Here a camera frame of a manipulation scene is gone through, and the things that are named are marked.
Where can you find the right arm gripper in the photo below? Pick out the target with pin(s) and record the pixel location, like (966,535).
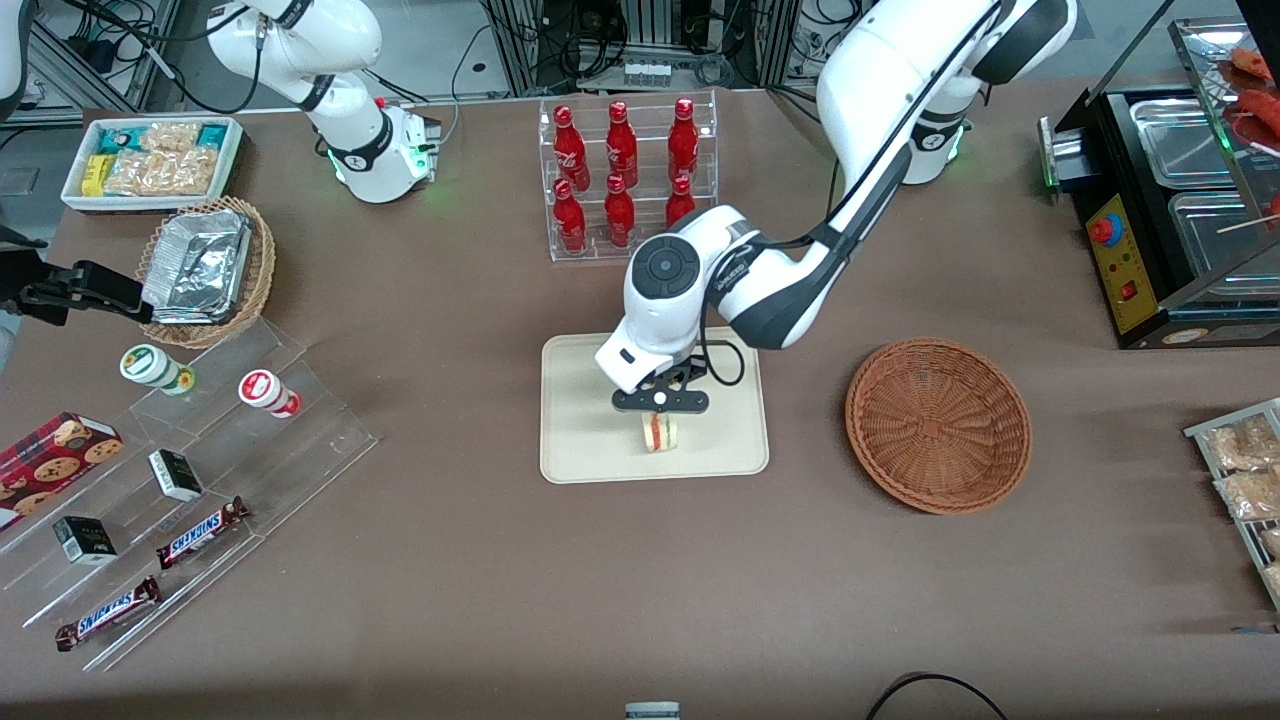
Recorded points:
(82,283)

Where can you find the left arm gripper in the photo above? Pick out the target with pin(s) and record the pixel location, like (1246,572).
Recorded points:
(698,370)

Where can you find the triangle sandwich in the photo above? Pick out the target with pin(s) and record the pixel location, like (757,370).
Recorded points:
(660,432)

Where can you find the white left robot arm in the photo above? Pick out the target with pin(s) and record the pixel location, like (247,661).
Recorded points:
(780,290)

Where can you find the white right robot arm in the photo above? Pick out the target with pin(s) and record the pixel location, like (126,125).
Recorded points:
(370,150)

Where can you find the cream plastic tray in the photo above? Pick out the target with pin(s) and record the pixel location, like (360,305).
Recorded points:
(580,440)

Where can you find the light wicker basket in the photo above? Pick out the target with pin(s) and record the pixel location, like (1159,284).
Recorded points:
(262,265)

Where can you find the brown round wicker basket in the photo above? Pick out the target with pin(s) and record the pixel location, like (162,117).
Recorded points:
(940,430)

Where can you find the green lid drink cup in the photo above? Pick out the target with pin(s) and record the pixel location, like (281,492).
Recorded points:
(150,366)

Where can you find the aluminium foil container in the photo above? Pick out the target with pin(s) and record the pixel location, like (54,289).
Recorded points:
(195,265)

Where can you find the white plastic snack bin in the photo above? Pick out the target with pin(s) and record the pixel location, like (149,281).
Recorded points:
(72,200)

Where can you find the yellow snack pack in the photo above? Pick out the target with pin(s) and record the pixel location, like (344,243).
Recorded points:
(94,176)

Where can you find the large clear cracker bag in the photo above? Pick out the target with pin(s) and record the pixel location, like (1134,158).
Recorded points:
(160,172)

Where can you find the teal snack pack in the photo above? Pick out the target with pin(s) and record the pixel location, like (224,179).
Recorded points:
(116,140)
(212,136)

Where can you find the small clear cracker bag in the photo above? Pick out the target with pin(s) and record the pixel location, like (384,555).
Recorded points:
(170,136)

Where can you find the clear acrylic bottle rack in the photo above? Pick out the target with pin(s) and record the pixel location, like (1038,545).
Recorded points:
(600,254)

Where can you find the red lid drink cup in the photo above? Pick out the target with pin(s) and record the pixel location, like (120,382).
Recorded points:
(264,390)

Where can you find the red cookie box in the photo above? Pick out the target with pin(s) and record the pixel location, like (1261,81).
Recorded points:
(50,462)

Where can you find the small dark box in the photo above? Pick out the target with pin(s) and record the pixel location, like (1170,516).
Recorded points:
(84,540)
(176,475)

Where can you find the red cola bottle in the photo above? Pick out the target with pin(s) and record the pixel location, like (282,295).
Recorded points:
(571,150)
(621,148)
(683,142)
(570,222)
(680,203)
(620,216)

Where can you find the clear acrylic stepped stand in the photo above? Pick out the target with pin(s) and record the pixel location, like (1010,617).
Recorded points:
(320,440)

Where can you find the brown Snickers bar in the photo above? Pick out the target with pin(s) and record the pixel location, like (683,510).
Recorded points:
(106,614)
(200,533)

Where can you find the grey device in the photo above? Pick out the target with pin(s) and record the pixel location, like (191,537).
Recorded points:
(652,712)

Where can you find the white power strip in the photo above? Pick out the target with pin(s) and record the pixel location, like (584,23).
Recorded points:
(647,73)

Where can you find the black hot food case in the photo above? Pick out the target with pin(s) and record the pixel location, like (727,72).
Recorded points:
(1130,260)

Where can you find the steel food pan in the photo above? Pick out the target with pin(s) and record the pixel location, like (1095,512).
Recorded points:
(1185,140)
(1215,245)

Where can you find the clear bag of snacks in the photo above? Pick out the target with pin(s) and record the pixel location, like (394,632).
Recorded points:
(1252,495)
(1245,445)

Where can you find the red sausage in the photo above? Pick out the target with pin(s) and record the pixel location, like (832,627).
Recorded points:
(1255,64)
(1265,112)

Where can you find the black bar wrist camera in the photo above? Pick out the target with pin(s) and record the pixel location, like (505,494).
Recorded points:
(635,401)

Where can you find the aluminium frame rack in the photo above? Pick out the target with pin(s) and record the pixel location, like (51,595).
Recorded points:
(520,50)

